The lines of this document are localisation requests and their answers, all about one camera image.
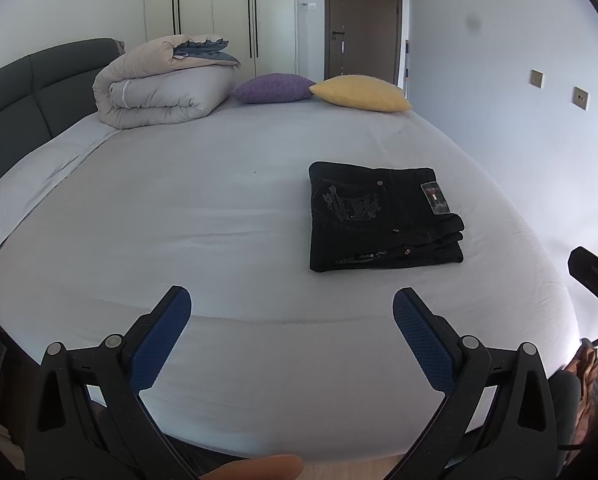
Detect person's left hand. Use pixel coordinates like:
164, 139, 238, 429
199, 454, 304, 480

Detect white bed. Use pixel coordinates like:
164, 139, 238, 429
0, 95, 586, 461

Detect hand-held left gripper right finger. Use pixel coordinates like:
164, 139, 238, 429
379, 287, 567, 480

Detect person's grey trouser leg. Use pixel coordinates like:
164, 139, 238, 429
549, 367, 582, 456

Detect black pants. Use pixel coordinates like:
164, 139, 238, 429
308, 161, 466, 273

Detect white wardrobe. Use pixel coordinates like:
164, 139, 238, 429
144, 0, 300, 78

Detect brown leather item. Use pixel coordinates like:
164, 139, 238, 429
566, 339, 598, 441

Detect yellow pillow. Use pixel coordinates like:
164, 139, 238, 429
309, 75, 412, 113

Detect grey padded headboard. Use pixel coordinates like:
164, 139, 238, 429
0, 37, 126, 201

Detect folded beige duvet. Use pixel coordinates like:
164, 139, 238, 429
93, 35, 242, 131

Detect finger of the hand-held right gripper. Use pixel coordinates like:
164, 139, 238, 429
568, 247, 598, 318

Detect brown wooden door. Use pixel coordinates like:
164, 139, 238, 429
324, 0, 404, 86

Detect purple pillow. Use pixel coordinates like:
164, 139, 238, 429
233, 73, 317, 105

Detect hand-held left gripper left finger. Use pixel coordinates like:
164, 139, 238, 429
24, 285, 214, 480

